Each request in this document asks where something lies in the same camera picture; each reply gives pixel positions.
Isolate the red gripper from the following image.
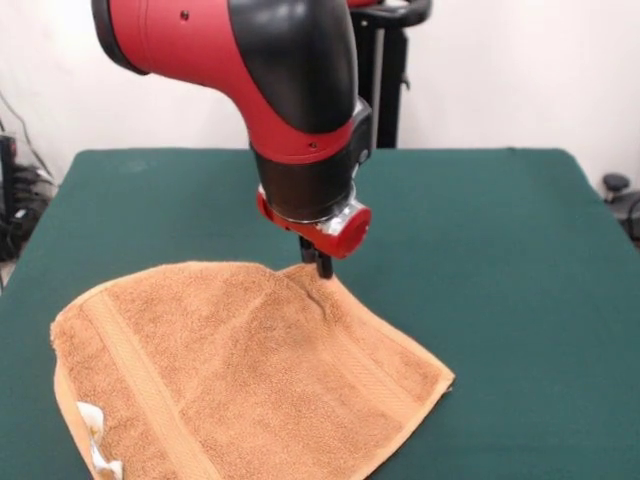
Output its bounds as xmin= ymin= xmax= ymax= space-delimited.
xmin=256 ymin=190 xmax=373 ymax=279

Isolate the orange terry towel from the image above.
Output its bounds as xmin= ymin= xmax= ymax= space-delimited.
xmin=50 ymin=259 xmax=456 ymax=480

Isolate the dark green table cloth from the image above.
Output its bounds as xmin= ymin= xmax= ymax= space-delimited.
xmin=0 ymin=146 xmax=640 ymax=480

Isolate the black office chair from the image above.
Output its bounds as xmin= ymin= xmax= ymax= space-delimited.
xmin=601 ymin=172 xmax=640 ymax=251

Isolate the black electronics box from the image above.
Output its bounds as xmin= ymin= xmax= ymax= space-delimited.
xmin=0 ymin=133 xmax=19 ymax=262

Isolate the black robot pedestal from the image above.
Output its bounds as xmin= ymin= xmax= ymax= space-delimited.
xmin=349 ymin=0 xmax=434 ymax=150

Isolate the black cable bundle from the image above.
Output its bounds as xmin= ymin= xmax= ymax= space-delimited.
xmin=10 ymin=163 xmax=57 ymax=236

